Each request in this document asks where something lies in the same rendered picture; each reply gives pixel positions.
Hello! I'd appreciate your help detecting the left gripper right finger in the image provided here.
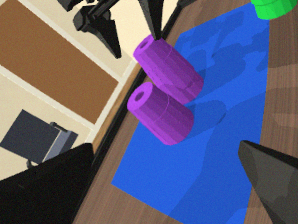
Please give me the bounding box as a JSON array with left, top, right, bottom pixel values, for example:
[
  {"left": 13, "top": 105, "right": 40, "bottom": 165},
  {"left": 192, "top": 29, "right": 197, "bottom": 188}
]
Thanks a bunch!
[{"left": 238, "top": 140, "right": 298, "bottom": 224}]

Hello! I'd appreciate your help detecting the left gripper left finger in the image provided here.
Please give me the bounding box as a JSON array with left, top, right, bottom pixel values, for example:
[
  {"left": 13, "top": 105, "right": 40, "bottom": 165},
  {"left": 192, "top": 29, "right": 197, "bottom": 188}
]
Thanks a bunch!
[{"left": 0, "top": 143, "right": 94, "bottom": 224}]

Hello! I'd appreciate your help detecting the blue flat mat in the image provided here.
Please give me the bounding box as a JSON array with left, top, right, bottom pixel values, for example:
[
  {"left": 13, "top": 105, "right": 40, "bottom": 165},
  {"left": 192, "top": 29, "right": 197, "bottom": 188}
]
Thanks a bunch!
[{"left": 111, "top": 2, "right": 269, "bottom": 224}]

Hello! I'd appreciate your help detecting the purple cup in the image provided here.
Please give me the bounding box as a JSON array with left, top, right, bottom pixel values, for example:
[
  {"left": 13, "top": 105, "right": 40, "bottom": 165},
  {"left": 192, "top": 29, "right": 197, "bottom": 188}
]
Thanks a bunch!
[
  {"left": 127, "top": 82, "right": 194, "bottom": 146},
  {"left": 170, "top": 71, "right": 204, "bottom": 105},
  {"left": 133, "top": 34, "right": 195, "bottom": 95}
]

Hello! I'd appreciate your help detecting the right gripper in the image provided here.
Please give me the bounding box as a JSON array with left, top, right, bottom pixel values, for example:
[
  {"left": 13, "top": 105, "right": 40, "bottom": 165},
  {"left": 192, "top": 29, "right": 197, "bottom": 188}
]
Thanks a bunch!
[{"left": 73, "top": 0, "right": 164, "bottom": 59}]

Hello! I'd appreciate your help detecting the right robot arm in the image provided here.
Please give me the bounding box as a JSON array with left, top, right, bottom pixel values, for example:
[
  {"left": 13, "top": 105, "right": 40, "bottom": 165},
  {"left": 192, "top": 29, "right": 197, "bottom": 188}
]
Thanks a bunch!
[{"left": 57, "top": 0, "right": 95, "bottom": 12}]

